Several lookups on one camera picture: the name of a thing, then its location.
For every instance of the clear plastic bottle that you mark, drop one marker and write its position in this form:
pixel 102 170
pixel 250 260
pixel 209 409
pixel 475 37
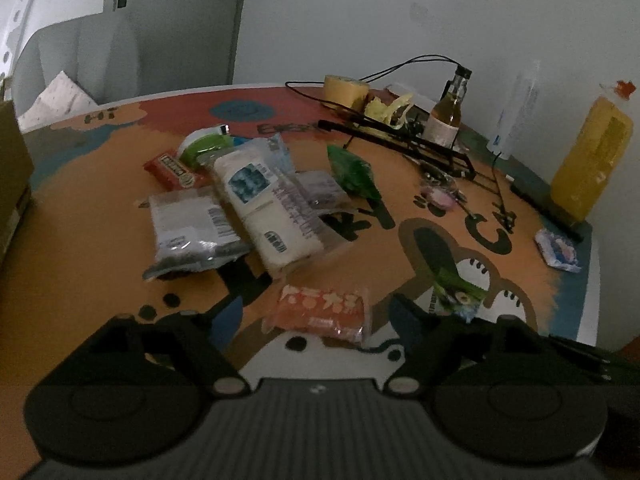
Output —
pixel 515 110

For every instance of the yellow juice bottle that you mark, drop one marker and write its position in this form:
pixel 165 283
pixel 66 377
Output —
pixel 592 155

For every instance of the speckled white board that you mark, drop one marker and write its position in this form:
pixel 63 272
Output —
pixel 57 97

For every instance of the small green white packet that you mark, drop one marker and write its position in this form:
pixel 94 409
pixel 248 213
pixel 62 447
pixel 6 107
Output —
pixel 457 292

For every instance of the white perforated board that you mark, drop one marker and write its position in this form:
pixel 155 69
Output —
pixel 17 15

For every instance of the grey armchair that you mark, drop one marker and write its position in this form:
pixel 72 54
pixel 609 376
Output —
pixel 90 55

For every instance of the dark green snack packet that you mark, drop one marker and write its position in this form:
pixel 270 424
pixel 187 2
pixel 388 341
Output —
pixel 352 172

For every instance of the red snack packet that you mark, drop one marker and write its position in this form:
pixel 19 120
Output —
pixel 170 170

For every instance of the small grey packet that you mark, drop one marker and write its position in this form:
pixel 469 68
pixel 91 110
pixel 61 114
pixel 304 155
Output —
pixel 322 190

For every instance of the brown cardboard box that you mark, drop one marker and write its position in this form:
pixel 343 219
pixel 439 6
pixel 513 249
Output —
pixel 12 180

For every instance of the small glass bottle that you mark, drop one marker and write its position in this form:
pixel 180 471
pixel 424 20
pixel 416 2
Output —
pixel 445 120

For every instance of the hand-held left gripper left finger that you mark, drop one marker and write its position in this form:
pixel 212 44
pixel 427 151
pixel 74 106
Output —
pixel 227 317

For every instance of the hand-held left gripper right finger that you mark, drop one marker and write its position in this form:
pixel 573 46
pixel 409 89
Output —
pixel 404 316

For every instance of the yellow tape roll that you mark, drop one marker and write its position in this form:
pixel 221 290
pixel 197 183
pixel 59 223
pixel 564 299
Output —
pixel 342 89

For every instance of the orange snack packet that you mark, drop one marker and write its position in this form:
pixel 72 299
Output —
pixel 320 312

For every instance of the large white snack package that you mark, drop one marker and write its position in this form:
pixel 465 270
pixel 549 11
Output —
pixel 270 220

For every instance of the small blue white packet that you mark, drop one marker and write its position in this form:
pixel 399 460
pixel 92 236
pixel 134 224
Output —
pixel 557 250

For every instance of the lime green snack packet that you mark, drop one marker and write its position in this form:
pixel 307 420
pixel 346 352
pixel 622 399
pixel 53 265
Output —
pixel 202 147

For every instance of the small pink item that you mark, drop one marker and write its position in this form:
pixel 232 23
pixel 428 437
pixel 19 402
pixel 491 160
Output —
pixel 437 199

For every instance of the clear packet grey label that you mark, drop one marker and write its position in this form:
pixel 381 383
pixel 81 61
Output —
pixel 185 225

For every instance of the grey door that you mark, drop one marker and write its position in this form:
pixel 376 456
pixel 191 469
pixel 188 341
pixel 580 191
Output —
pixel 190 20

